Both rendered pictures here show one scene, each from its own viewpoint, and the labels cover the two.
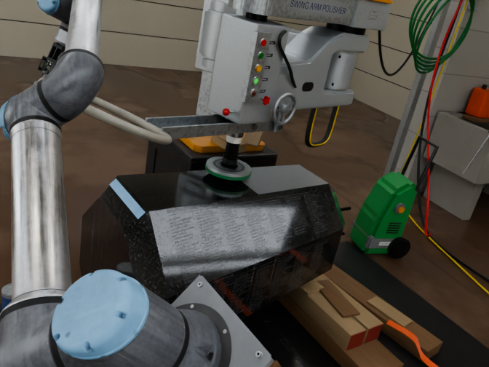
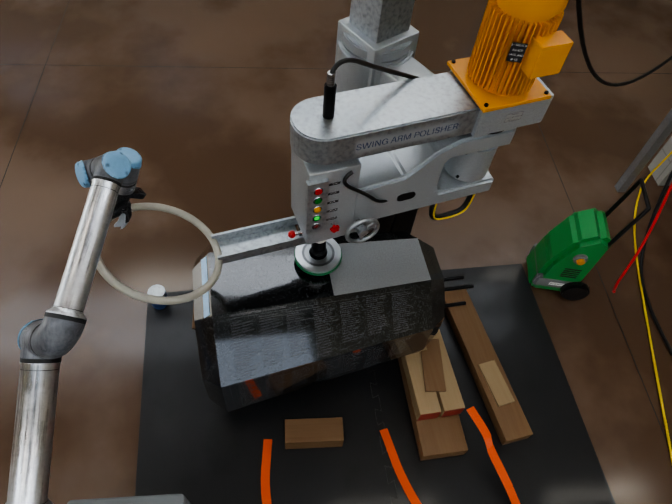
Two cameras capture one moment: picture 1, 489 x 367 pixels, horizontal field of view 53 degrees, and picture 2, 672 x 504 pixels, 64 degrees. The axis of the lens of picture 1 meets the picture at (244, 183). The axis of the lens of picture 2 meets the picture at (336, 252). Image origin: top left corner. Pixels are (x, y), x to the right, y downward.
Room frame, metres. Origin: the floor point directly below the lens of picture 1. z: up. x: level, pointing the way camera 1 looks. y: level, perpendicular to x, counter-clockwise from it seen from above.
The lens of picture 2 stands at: (0.88, -0.53, 2.93)
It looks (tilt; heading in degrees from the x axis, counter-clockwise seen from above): 55 degrees down; 23
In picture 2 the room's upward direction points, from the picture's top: 7 degrees clockwise
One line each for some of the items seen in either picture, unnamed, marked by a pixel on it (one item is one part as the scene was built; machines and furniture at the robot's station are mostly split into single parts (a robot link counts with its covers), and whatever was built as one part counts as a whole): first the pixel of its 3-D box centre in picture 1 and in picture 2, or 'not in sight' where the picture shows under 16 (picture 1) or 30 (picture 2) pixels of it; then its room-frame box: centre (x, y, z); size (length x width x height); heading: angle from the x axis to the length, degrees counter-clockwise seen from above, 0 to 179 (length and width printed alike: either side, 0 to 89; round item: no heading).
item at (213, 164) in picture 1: (228, 166); (318, 253); (2.15, 0.09, 0.87); 0.21 x 0.21 x 0.01
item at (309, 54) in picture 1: (303, 76); (413, 173); (2.44, -0.18, 1.30); 0.74 x 0.23 x 0.49; 139
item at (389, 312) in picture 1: (388, 311); (496, 382); (2.38, -0.96, 0.10); 0.25 x 0.10 x 0.01; 46
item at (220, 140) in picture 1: (228, 142); not in sight; (2.68, 0.14, 0.81); 0.20 x 0.10 x 0.05; 44
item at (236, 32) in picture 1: (258, 72); (341, 185); (2.21, 0.04, 1.32); 0.36 x 0.22 x 0.45; 139
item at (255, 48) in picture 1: (255, 67); (315, 206); (2.02, 0.05, 1.37); 0.08 x 0.03 x 0.28; 139
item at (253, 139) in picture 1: (252, 137); not in sight; (2.87, 0.01, 0.80); 0.20 x 0.10 x 0.05; 175
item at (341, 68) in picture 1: (335, 68); (470, 151); (2.65, -0.35, 1.34); 0.19 x 0.19 x 0.20
